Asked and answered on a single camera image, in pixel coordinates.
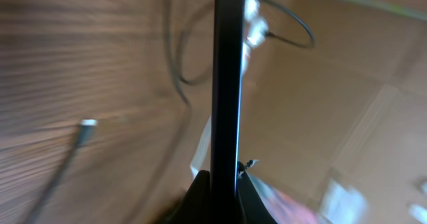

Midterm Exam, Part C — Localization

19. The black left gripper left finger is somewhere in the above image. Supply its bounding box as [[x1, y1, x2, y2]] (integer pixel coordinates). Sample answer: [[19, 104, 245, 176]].
[[161, 170, 210, 224]]

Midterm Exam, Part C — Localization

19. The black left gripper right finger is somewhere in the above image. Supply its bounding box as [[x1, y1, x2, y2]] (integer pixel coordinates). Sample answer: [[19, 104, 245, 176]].
[[237, 162, 277, 224]]

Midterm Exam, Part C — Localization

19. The black USB charging cable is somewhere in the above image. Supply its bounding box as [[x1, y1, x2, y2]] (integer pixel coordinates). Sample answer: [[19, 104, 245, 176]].
[[19, 0, 316, 224]]

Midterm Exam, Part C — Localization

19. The Galaxy S24+ smartphone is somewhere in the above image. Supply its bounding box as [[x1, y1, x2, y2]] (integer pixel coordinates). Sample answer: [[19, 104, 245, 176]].
[[209, 0, 245, 223]]

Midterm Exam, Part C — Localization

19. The white power strip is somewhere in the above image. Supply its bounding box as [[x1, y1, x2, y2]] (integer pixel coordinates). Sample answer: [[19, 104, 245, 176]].
[[241, 0, 268, 76]]

